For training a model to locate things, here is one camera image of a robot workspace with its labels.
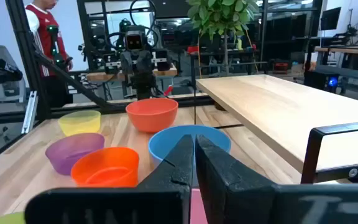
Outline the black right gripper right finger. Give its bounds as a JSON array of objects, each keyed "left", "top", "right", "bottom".
[{"left": 196, "top": 134, "right": 358, "bottom": 224}]

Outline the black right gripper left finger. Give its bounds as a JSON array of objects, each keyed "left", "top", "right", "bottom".
[{"left": 25, "top": 134, "right": 195, "bottom": 224}]

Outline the pink opaque bowl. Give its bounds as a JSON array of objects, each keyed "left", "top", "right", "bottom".
[{"left": 190, "top": 188, "right": 208, "bottom": 224}]

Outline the coral opaque bowl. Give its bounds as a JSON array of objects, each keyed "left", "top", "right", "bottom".
[{"left": 125, "top": 98, "right": 179, "bottom": 134}]

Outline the orange translucent bowl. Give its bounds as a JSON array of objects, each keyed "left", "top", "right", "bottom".
[{"left": 70, "top": 146, "right": 140, "bottom": 188}]

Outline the blue opaque bowl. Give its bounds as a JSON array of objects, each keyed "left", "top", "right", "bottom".
[{"left": 148, "top": 124, "right": 232, "bottom": 169}]

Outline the yellow translucent bowl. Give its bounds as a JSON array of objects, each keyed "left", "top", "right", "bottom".
[{"left": 57, "top": 110, "right": 101, "bottom": 137}]

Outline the purple translucent bowl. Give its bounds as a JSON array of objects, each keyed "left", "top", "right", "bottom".
[{"left": 45, "top": 133, "right": 105, "bottom": 176}]

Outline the wooden shelf with black legs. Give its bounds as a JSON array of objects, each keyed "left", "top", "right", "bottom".
[{"left": 193, "top": 73, "right": 358, "bottom": 185}]

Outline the wooden background table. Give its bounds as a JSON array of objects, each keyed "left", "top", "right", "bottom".
[{"left": 86, "top": 67, "right": 178, "bottom": 83}]

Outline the black device with green lights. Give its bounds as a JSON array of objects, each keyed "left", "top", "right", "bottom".
[{"left": 46, "top": 24, "right": 73, "bottom": 71}]

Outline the person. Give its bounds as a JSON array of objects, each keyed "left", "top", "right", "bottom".
[{"left": 24, "top": 0, "right": 74, "bottom": 108}]

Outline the green leafy plant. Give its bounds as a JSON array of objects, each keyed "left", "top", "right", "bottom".
[{"left": 185, "top": 0, "right": 260, "bottom": 75}]

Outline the grey machine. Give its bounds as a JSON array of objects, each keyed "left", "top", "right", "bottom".
[{"left": 0, "top": 45, "right": 26, "bottom": 103}]

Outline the blue-lit computer case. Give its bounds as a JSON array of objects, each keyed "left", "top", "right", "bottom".
[{"left": 324, "top": 73, "right": 342, "bottom": 93}]

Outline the wooden background desk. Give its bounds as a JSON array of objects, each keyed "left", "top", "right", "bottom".
[{"left": 314, "top": 45, "right": 358, "bottom": 57}]

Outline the black metal rig frame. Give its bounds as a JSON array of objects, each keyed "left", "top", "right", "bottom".
[{"left": 0, "top": 0, "right": 216, "bottom": 169}]

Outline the silver aluminium rail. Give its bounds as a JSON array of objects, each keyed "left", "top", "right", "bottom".
[{"left": 21, "top": 90, "right": 39, "bottom": 134}]

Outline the black wall monitor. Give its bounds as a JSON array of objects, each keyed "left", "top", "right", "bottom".
[{"left": 320, "top": 6, "right": 342, "bottom": 31}]

